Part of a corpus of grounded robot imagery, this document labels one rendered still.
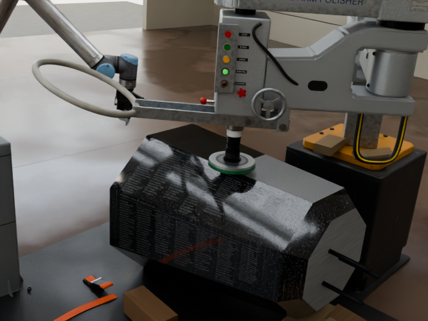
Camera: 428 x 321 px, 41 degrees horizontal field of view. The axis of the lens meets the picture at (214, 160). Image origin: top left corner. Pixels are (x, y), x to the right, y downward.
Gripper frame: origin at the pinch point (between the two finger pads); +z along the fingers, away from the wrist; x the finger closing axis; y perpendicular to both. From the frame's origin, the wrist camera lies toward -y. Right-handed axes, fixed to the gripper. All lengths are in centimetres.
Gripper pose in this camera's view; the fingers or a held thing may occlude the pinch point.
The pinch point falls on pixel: (127, 123)
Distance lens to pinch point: 313.3
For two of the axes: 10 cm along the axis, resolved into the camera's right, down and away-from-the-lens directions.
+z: -1.5, 9.1, 3.9
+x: 3.3, 4.2, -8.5
